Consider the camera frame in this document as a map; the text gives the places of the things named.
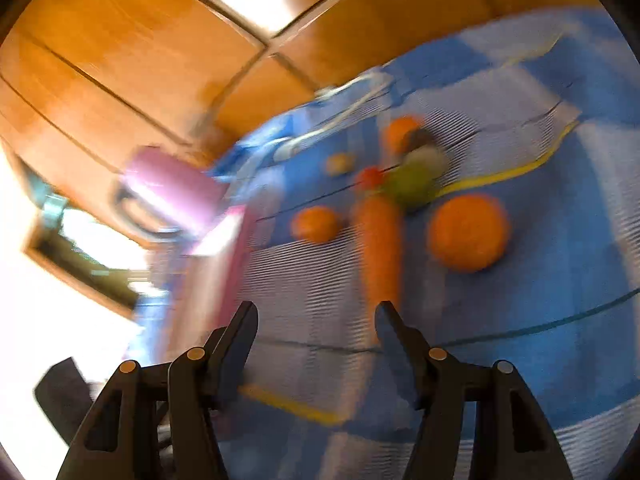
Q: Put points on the brown sugarcane piece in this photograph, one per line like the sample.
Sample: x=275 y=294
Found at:
x=422 y=142

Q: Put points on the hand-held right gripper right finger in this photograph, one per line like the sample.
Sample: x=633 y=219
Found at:
x=395 y=355

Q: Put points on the wooden panelled headboard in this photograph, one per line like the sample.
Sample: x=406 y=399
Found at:
x=125 y=35

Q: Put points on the dark object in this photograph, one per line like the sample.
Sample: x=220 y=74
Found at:
x=65 y=390

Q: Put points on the blue checked blanket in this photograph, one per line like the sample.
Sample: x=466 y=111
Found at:
x=550 y=285

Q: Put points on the orange carrot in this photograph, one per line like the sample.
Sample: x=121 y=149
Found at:
x=382 y=245

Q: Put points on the pink electric kettle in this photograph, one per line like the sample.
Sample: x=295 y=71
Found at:
x=170 y=180

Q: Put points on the pink storage box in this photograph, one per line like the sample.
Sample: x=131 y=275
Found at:
x=222 y=260

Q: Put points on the small yellow fruit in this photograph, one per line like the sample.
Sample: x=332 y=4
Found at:
x=340 y=162

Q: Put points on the large orange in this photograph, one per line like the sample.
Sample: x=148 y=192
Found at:
x=470 y=232

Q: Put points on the red tomato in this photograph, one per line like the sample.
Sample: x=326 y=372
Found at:
x=371 y=177

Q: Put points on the small peach apple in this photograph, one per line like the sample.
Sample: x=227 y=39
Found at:
x=315 y=223

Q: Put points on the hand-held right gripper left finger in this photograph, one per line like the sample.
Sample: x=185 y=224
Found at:
x=237 y=350

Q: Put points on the wooden window frame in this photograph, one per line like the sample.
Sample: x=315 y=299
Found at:
x=75 y=260

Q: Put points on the orange with green stem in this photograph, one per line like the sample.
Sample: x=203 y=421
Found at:
x=400 y=132

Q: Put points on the green fruit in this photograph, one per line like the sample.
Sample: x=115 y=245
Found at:
x=412 y=185

